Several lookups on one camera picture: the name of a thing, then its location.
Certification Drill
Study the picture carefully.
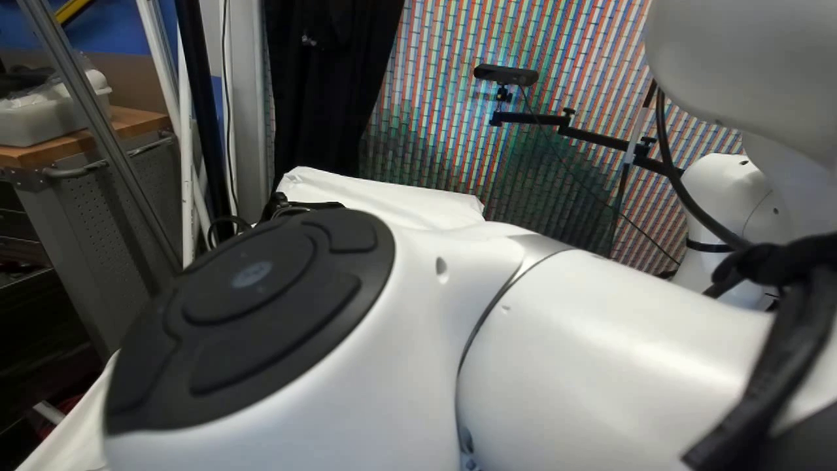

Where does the black camera arm mount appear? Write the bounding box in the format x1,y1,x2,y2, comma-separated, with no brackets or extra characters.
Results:
472,59,675,177

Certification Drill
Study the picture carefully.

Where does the white tablecloth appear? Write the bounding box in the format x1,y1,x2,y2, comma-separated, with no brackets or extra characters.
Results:
16,168,523,471

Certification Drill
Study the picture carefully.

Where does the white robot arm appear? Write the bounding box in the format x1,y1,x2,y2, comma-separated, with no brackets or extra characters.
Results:
99,0,837,471

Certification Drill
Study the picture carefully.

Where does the grey metal cabinet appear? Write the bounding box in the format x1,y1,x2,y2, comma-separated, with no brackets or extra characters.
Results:
0,108,180,355

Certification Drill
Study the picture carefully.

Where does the white plastic bin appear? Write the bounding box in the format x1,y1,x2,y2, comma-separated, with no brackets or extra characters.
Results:
0,65,86,146

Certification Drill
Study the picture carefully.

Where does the black handbag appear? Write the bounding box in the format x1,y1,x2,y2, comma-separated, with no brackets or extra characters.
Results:
208,201,347,248

